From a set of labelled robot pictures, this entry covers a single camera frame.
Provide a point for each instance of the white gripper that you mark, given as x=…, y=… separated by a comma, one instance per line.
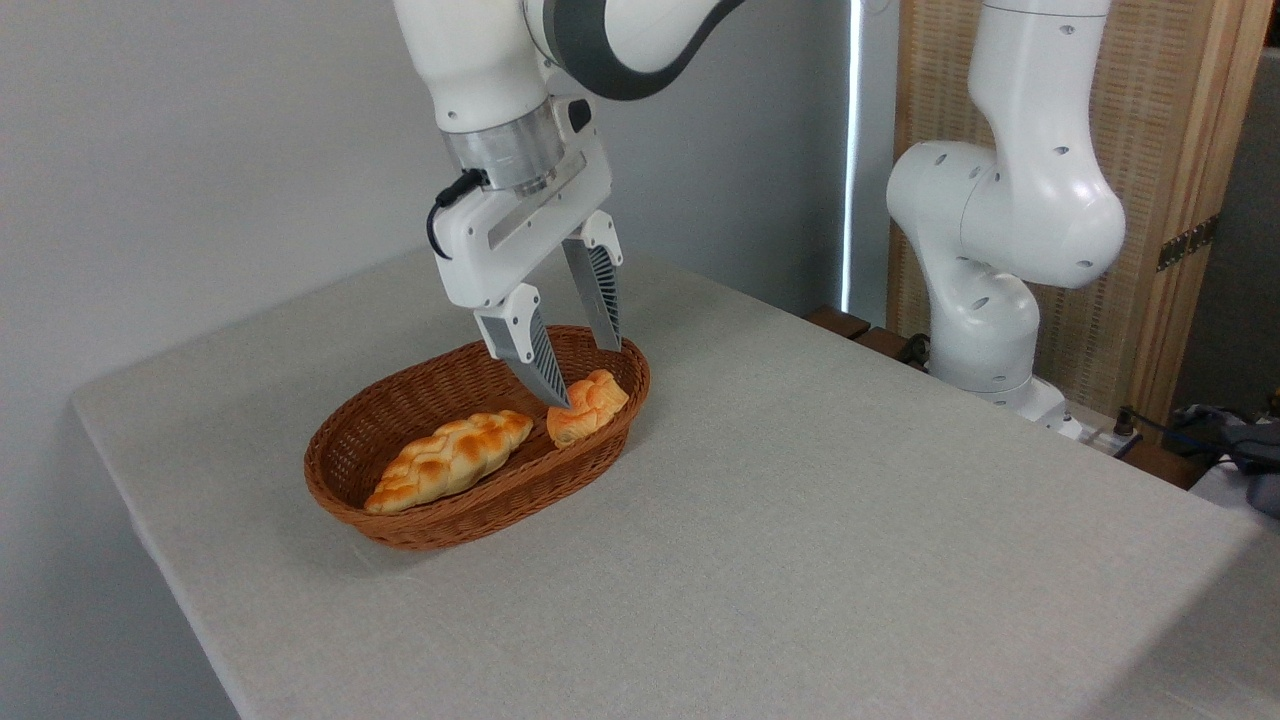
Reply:
x=500, y=250

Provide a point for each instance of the small orange bread roll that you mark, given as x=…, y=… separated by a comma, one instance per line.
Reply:
x=592, y=412

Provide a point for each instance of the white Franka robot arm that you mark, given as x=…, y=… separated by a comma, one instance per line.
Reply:
x=480, y=60

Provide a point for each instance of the long braided bread loaf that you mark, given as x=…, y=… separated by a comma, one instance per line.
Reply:
x=450, y=460

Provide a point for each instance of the brown oval wicker basket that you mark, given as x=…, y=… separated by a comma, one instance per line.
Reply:
x=400, y=412

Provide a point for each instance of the dark brown wooden block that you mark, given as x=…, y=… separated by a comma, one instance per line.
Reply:
x=838, y=321
x=882, y=343

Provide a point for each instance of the light grey tablecloth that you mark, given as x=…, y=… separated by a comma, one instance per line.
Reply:
x=800, y=520

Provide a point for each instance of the white power connector box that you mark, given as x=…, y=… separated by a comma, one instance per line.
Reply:
x=1100, y=436

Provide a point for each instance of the dark brown wooden ledge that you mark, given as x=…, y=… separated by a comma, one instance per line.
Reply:
x=1165, y=464

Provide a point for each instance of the dark metal screen hinge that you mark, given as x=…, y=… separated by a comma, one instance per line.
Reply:
x=1188, y=243

